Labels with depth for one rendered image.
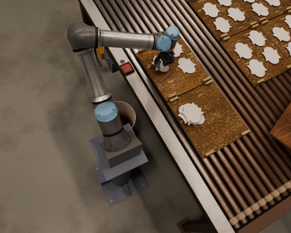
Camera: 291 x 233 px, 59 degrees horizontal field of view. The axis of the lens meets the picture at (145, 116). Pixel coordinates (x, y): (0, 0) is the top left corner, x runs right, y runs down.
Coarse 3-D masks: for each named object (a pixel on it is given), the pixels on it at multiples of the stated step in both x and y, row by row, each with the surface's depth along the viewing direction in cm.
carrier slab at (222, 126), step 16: (192, 96) 166; (208, 96) 167; (176, 112) 160; (208, 112) 162; (224, 112) 163; (192, 128) 157; (208, 128) 158; (224, 128) 159; (240, 128) 159; (208, 144) 154; (224, 144) 154
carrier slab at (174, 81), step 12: (144, 60) 174; (192, 60) 177; (156, 72) 171; (168, 72) 172; (180, 72) 172; (204, 72) 174; (156, 84) 167; (168, 84) 168; (180, 84) 169; (192, 84) 169
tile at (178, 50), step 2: (176, 44) 180; (178, 44) 180; (176, 46) 180; (178, 46) 180; (180, 46) 180; (176, 48) 179; (178, 48) 179; (180, 48) 179; (174, 50) 178; (176, 50) 178; (178, 50) 178; (180, 50) 178; (174, 52) 177; (176, 52) 177; (178, 52) 178; (180, 52) 178; (182, 52) 178; (176, 54) 177; (178, 54) 177; (176, 56) 176; (178, 56) 177
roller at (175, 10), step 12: (168, 0) 200; (180, 12) 196; (192, 36) 189; (204, 48) 184; (216, 60) 181; (228, 84) 175; (240, 96) 170; (252, 108) 168; (264, 132) 163; (276, 144) 159; (288, 156) 156
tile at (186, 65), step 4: (180, 60) 175; (184, 60) 175; (188, 60) 176; (180, 64) 174; (184, 64) 174; (188, 64) 174; (192, 64) 174; (180, 68) 173; (184, 68) 173; (188, 68) 173; (192, 68) 173; (184, 72) 172; (188, 72) 172; (192, 72) 172
